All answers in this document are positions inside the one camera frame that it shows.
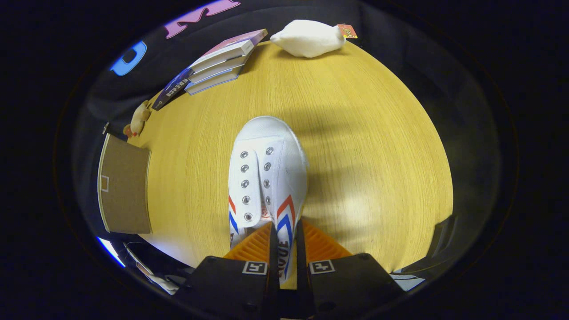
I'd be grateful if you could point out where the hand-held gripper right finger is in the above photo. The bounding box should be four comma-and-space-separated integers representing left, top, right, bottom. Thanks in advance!
295, 220, 406, 320

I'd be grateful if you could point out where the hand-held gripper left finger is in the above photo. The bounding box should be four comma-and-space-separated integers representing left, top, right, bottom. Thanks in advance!
177, 222, 280, 320

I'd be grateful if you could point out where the white canvas shoe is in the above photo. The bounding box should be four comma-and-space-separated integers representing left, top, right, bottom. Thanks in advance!
228, 116, 309, 285

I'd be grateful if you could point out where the brown fabric storage box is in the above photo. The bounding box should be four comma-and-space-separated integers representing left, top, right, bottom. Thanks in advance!
97, 133, 152, 235

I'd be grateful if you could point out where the bright computer screen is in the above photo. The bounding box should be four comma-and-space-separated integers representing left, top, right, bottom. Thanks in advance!
97, 237, 126, 268

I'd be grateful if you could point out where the brown plush dog toy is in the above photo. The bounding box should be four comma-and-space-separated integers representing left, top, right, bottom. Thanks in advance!
123, 100, 152, 137

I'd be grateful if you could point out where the dark blue book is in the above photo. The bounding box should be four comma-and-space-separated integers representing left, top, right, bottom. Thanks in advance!
151, 67, 196, 112

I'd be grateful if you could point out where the light blue book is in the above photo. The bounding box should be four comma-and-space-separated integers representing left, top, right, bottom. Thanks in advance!
184, 67, 243, 96

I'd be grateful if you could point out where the black backdrop cloth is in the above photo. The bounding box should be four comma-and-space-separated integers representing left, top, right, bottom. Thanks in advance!
58, 0, 505, 272

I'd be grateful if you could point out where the grey book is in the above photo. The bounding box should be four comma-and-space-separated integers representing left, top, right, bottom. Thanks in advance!
189, 53, 249, 84

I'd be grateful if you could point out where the pink cover book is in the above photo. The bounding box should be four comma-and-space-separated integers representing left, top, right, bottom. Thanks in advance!
190, 28, 268, 74

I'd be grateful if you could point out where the white plush toy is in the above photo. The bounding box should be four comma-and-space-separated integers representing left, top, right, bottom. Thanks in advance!
270, 19, 358, 58

